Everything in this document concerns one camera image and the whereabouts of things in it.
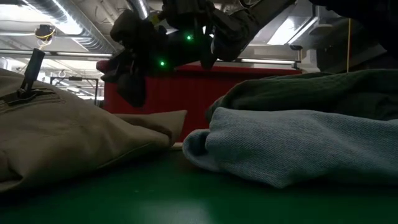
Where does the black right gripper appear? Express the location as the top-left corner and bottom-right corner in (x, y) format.
(99, 9), (177, 108)

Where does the grey beige garment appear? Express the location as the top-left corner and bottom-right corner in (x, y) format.
(0, 48), (188, 193)

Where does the light blue towel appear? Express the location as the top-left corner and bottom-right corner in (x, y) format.
(182, 106), (398, 189)

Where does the dark green garment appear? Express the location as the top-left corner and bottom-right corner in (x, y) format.
(206, 68), (398, 124)

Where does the red plastic laundry basket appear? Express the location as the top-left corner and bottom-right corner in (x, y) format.
(95, 60), (303, 143)

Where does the black metal rack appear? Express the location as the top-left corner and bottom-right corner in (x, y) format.
(49, 76), (100, 106)

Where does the green table mat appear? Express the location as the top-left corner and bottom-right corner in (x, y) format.
(0, 148), (398, 224)

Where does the corrugated silver air duct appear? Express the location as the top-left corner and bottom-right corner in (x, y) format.
(24, 0), (116, 54)

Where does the round silver air duct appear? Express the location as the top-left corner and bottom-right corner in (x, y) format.
(129, 0), (150, 19)

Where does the yellow cable reel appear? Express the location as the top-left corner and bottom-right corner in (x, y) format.
(34, 24), (57, 41)

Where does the yellow hanging cable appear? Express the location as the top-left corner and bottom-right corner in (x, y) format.
(346, 17), (352, 73)

